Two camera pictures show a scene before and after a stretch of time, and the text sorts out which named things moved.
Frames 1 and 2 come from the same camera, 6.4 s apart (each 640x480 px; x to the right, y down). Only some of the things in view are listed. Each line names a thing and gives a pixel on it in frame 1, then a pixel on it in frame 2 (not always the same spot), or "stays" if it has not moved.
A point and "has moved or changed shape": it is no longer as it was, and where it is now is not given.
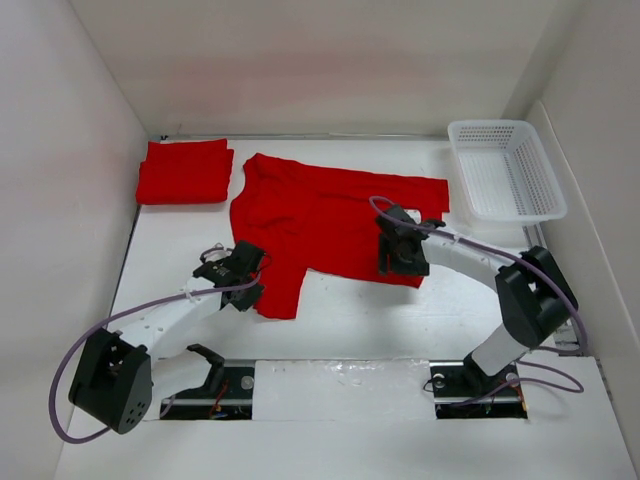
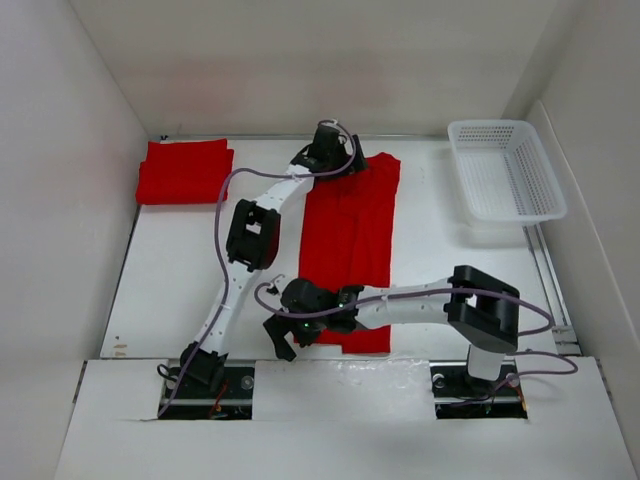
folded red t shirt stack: [185, 172] stays
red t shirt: [309, 219] has moved or changed shape
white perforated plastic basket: [503, 173] stays
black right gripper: [393, 265] to [280, 330]
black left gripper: [248, 297] to [351, 160]
